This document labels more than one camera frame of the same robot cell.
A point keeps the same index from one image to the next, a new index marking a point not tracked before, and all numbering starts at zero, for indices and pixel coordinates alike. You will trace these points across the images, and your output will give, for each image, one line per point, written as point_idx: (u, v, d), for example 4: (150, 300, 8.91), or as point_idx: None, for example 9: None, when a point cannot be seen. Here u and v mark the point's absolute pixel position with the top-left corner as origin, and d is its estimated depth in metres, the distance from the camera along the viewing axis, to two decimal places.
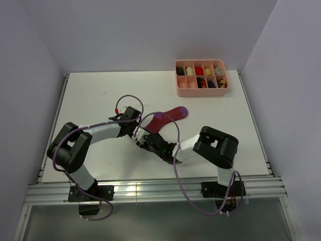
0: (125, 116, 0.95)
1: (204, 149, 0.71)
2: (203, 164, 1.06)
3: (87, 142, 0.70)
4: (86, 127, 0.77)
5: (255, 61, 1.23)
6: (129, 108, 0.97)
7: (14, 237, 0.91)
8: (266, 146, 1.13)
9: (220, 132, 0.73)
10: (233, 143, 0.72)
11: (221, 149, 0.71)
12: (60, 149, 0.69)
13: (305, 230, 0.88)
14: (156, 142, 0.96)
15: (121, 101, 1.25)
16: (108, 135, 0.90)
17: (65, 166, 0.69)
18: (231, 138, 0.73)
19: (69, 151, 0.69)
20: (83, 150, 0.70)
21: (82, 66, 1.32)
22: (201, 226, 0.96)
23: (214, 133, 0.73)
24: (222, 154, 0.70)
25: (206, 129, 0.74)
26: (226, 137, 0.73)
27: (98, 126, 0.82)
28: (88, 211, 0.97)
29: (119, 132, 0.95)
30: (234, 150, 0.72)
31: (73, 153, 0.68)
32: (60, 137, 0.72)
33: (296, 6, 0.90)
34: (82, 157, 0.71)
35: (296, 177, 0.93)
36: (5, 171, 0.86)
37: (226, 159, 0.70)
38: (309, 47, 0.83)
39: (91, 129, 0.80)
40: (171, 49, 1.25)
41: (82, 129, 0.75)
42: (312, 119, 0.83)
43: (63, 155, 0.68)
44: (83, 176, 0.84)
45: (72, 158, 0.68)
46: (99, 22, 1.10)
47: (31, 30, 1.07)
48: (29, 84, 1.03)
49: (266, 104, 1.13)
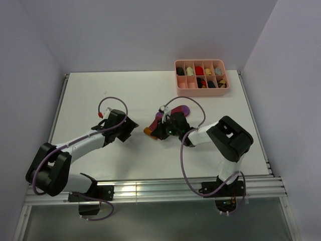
0: (109, 122, 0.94)
1: (216, 135, 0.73)
2: (203, 163, 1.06)
3: (67, 162, 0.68)
4: (65, 145, 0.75)
5: (256, 61, 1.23)
6: (112, 112, 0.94)
7: (14, 237, 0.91)
8: (266, 146, 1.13)
9: (238, 126, 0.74)
10: (246, 139, 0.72)
11: (232, 140, 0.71)
12: (39, 174, 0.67)
13: (306, 230, 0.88)
14: (178, 119, 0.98)
15: (104, 102, 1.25)
16: (94, 147, 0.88)
17: (46, 190, 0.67)
18: (247, 135, 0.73)
19: (48, 174, 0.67)
20: (64, 171, 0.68)
21: (82, 66, 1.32)
22: (201, 226, 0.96)
23: (231, 125, 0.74)
24: (232, 144, 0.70)
25: (225, 119, 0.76)
26: (242, 132, 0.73)
27: (77, 141, 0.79)
28: (88, 211, 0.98)
29: (104, 140, 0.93)
30: (246, 146, 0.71)
31: (53, 177, 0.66)
32: (38, 161, 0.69)
33: (296, 5, 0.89)
34: (63, 177, 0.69)
35: (296, 178, 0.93)
36: (5, 171, 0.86)
37: (234, 150, 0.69)
38: (310, 46, 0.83)
39: (71, 145, 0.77)
40: (171, 49, 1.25)
41: (60, 148, 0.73)
42: (312, 119, 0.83)
43: (44, 179, 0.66)
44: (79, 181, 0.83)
45: (53, 181, 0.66)
46: (99, 22, 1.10)
47: (31, 30, 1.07)
48: (29, 84, 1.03)
49: (267, 104, 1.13)
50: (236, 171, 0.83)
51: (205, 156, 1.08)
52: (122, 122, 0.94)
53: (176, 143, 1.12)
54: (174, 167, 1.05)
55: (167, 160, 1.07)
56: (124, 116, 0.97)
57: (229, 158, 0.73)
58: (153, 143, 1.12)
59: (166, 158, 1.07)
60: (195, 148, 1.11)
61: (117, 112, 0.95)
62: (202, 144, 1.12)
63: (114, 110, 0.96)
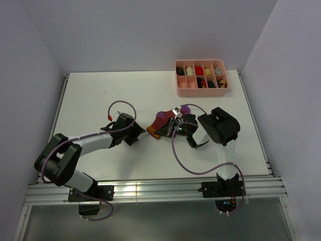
0: (117, 125, 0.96)
1: (204, 119, 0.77)
2: (204, 164, 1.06)
3: (76, 154, 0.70)
4: (76, 138, 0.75)
5: (255, 61, 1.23)
6: (122, 116, 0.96)
7: (14, 237, 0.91)
8: (266, 146, 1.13)
9: (226, 113, 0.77)
10: (232, 124, 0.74)
11: (217, 123, 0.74)
12: (49, 163, 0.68)
13: (305, 230, 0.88)
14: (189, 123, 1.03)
15: (115, 105, 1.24)
16: (100, 146, 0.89)
17: (53, 179, 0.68)
18: (233, 121, 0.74)
19: (57, 164, 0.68)
20: (72, 162, 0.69)
21: (82, 66, 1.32)
22: (201, 226, 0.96)
23: (219, 112, 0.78)
24: (217, 125, 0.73)
25: (216, 108, 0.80)
26: (228, 118, 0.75)
27: (88, 137, 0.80)
28: (88, 211, 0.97)
29: (111, 142, 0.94)
30: (231, 129, 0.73)
31: (61, 166, 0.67)
32: (48, 150, 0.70)
33: (296, 5, 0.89)
34: (70, 168, 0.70)
35: (296, 178, 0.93)
36: (5, 171, 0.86)
37: (218, 130, 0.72)
38: (310, 47, 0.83)
39: (82, 139, 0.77)
40: (171, 49, 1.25)
41: (72, 140, 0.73)
42: (312, 119, 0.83)
43: (52, 168, 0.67)
44: (79, 179, 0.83)
45: (61, 170, 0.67)
46: (99, 22, 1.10)
47: (31, 30, 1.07)
48: (29, 84, 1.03)
49: (267, 104, 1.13)
50: (234, 164, 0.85)
51: (205, 156, 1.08)
52: (130, 124, 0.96)
53: (176, 143, 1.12)
54: (174, 167, 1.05)
55: (167, 160, 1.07)
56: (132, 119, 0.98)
57: (217, 141, 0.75)
58: (153, 143, 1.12)
59: (166, 158, 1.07)
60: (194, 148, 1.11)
61: (125, 116, 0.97)
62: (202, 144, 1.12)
63: (122, 113, 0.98)
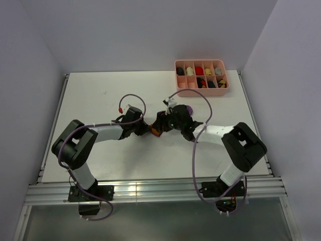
0: (126, 118, 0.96)
1: (233, 142, 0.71)
2: (204, 162, 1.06)
3: (92, 139, 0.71)
4: (92, 125, 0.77)
5: (256, 61, 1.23)
6: (130, 109, 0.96)
7: (14, 237, 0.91)
8: (267, 146, 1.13)
9: (254, 135, 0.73)
10: (260, 150, 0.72)
11: (247, 151, 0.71)
12: (65, 146, 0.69)
13: (305, 230, 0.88)
14: (180, 112, 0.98)
15: (126, 97, 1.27)
16: (111, 137, 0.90)
17: (69, 162, 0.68)
18: (261, 145, 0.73)
19: (73, 147, 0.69)
20: (87, 147, 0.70)
21: (82, 65, 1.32)
22: (202, 226, 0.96)
23: (249, 134, 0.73)
24: (248, 156, 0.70)
25: (244, 127, 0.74)
26: (257, 143, 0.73)
27: (103, 126, 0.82)
28: (88, 211, 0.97)
29: (121, 134, 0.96)
30: (259, 157, 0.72)
31: (78, 149, 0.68)
32: (66, 134, 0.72)
33: (296, 5, 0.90)
34: (86, 154, 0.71)
35: (296, 177, 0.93)
36: (5, 171, 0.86)
37: (249, 162, 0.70)
38: (310, 46, 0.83)
39: (96, 127, 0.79)
40: (171, 49, 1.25)
41: (88, 126, 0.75)
42: (312, 119, 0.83)
43: (68, 152, 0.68)
44: (84, 175, 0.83)
45: (77, 154, 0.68)
46: (99, 23, 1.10)
47: (31, 30, 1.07)
48: (29, 84, 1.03)
49: (267, 103, 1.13)
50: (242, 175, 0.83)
51: (206, 156, 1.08)
52: (138, 119, 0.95)
53: (177, 143, 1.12)
54: (175, 167, 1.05)
55: (167, 160, 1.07)
56: (141, 112, 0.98)
57: (239, 167, 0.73)
58: (153, 143, 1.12)
59: (166, 158, 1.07)
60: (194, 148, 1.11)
61: (134, 110, 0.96)
62: (202, 144, 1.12)
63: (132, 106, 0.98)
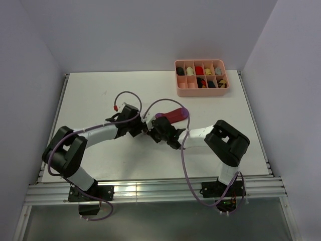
0: (122, 116, 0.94)
1: (215, 142, 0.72)
2: (203, 163, 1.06)
3: (82, 147, 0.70)
4: (81, 130, 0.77)
5: (256, 61, 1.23)
6: (126, 107, 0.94)
7: (14, 237, 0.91)
8: (267, 146, 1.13)
9: (234, 130, 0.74)
10: (244, 142, 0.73)
11: (232, 146, 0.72)
12: (55, 154, 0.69)
13: (305, 230, 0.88)
14: (161, 124, 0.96)
15: (119, 97, 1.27)
16: (106, 137, 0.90)
17: (61, 171, 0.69)
18: (244, 137, 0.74)
19: (64, 155, 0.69)
20: (78, 155, 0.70)
21: (82, 65, 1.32)
22: (201, 225, 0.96)
23: (228, 129, 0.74)
24: (233, 151, 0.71)
25: (221, 124, 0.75)
26: (238, 136, 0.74)
27: (93, 129, 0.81)
28: (88, 211, 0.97)
29: (116, 133, 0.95)
30: (244, 149, 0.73)
31: (67, 158, 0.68)
32: (55, 142, 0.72)
33: (296, 5, 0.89)
34: (77, 160, 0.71)
35: (296, 177, 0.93)
36: (5, 171, 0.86)
37: (235, 157, 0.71)
38: (310, 46, 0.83)
39: (87, 132, 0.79)
40: (171, 49, 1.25)
41: (76, 132, 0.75)
42: (312, 119, 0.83)
43: (59, 161, 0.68)
44: (79, 178, 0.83)
45: (67, 162, 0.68)
46: (99, 22, 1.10)
47: (31, 30, 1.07)
48: (29, 84, 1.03)
49: (267, 103, 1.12)
50: (236, 171, 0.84)
51: (205, 156, 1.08)
52: (134, 117, 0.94)
53: None
54: (175, 168, 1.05)
55: (167, 160, 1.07)
56: (137, 111, 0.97)
57: (229, 163, 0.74)
58: (153, 143, 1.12)
59: (166, 159, 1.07)
60: (194, 149, 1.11)
61: (130, 107, 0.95)
62: None
63: (127, 104, 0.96)
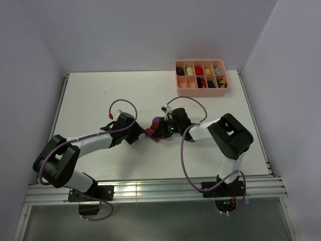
0: (117, 124, 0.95)
1: (216, 131, 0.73)
2: (204, 162, 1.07)
3: (74, 156, 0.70)
4: (74, 139, 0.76)
5: (256, 61, 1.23)
6: (122, 116, 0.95)
7: (14, 237, 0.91)
8: (267, 146, 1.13)
9: (239, 124, 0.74)
10: (246, 137, 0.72)
11: (232, 138, 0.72)
12: (47, 164, 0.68)
13: (305, 230, 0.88)
14: (179, 114, 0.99)
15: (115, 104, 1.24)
16: (100, 146, 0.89)
17: (51, 180, 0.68)
18: (247, 134, 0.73)
19: (56, 165, 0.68)
20: (70, 164, 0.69)
21: (82, 65, 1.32)
22: (201, 225, 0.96)
23: (233, 123, 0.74)
24: (232, 142, 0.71)
25: (228, 117, 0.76)
26: (242, 131, 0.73)
27: (86, 138, 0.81)
28: (88, 211, 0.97)
29: (111, 142, 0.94)
30: (245, 145, 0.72)
31: (59, 168, 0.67)
32: (46, 151, 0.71)
33: (296, 5, 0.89)
34: (69, 170, 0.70)
35: (296, 177, 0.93)
36: (5, 171, 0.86)
37: (233, 148, 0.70)
38: (310, 46, 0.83)
39: (81, 141, 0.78)
40: (171, 49, 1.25)
41: (70, 141, 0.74)
42: (312, 119, 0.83)
43: (50, 170, 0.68)
44: (77, 182, 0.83)
45: (59, 172, 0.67)
46: (99, 22, 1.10)
47: (31, 30, 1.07)
48: (29, 84, 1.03)
49: (267, 103, 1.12)
50: (236, 170, 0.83)
51: (205, 156, 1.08)
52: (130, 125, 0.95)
53: (177, 143, 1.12)
54: (175, 168, 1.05)
55: (167, 160, 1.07)
56: (132, 118, 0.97)
57: (228, 156, 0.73)
58: (153, 143, 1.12)
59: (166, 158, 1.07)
60: (194, 148, 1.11)
61: (126, 115, 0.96)
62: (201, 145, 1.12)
63: (123, 112, 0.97)
